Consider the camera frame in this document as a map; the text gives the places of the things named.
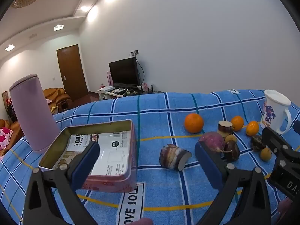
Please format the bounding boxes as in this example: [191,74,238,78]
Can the brown wooden door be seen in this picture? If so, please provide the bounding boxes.
[56,44,89,101]

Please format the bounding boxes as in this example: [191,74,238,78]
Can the purple radish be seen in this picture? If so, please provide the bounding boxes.
[198,132,227,154]

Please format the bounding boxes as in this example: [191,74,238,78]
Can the orange leather sofa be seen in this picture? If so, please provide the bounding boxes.
[0,119,24,156]

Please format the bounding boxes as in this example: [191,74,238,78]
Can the large orange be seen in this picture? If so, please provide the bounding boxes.
[184,113,204,134]

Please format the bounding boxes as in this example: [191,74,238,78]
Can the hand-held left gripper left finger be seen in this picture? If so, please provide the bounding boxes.
[22,142,101,225]

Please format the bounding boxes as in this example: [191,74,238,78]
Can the small orange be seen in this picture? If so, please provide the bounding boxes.
[246,121,260,136]
[231,115,245,132]

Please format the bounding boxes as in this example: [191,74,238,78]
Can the white television stand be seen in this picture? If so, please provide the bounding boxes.
[97,85,164,101]

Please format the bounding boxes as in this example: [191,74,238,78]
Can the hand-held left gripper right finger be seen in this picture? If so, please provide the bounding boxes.
[195,142,278,225]

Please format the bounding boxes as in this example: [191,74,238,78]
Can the pink metal tin box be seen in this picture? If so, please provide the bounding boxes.
[39,119,139,193]

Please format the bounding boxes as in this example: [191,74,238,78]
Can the small tan round fruit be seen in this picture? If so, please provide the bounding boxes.
[224,134,238,144]
[260,147,272,162]

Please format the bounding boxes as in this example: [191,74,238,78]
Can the orange leather armchair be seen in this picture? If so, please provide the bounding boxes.
[43,87,72,113]

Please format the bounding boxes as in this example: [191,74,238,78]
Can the blue plaid blanket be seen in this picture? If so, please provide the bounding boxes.
[0,89,300,225]

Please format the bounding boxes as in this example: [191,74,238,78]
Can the person's right hand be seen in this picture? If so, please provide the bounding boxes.
[278,197,295,224]

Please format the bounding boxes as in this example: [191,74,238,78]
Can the white printed mug with lid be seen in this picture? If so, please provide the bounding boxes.
[261,89,292,135]

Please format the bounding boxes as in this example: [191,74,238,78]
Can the purple cylindrical bottle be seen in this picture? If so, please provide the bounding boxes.
[9,74,61,152]

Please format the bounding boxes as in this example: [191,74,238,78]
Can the black power cable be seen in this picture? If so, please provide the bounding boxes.
[136,56,146,85]

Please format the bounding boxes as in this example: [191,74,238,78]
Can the black television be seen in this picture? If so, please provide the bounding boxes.
[108,57,141,86]

